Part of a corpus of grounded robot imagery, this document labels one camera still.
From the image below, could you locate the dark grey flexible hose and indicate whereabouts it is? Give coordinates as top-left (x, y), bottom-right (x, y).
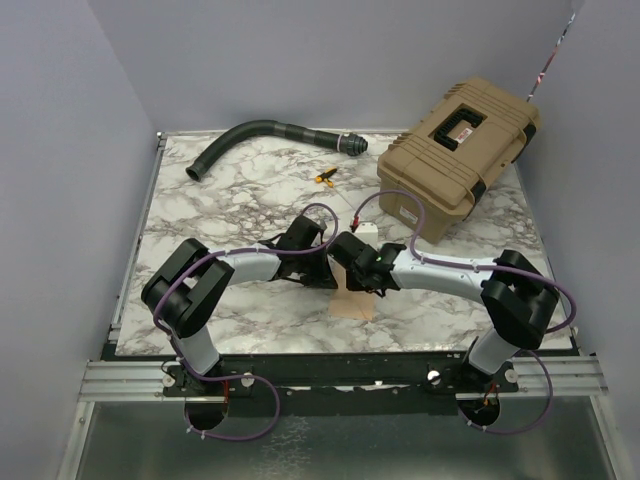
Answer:
top-left (185, 119), bottom-right (370, 182)

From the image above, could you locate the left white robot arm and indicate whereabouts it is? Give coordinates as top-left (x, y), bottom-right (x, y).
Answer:
top-left (141, 215), bottom-right (337, 395)

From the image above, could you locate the small yellow black tool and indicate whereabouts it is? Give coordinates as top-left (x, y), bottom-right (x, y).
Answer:
top-left (315, 168), bottom-right (337, 188)

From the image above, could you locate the tan plastic toolbox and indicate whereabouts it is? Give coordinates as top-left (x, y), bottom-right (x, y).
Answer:
top-left (377, 77), bottom-right (541, 244)

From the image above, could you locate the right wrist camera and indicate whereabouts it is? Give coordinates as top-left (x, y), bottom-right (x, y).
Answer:
top-left (349, 213), bottom-right (379, 248)

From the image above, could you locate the striped cord in corner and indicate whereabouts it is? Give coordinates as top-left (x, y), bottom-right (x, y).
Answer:
top-left (525, 12), bottom-right (577, 104)

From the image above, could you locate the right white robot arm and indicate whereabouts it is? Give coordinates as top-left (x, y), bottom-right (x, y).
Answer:
top-left (327, 232), bottom-right (559, 391)

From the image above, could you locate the aluminium rail frame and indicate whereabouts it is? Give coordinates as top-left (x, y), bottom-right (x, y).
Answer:
top-left (61, 131), bottom-right (634, 479)

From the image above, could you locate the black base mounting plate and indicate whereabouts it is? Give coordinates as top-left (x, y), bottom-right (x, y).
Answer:
top-left (102, 342), bottom-right (599, 419)

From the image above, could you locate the pink tan envelope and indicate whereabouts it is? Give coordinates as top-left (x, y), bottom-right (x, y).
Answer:
top-left (328, 263), bottom-right (375, 321)

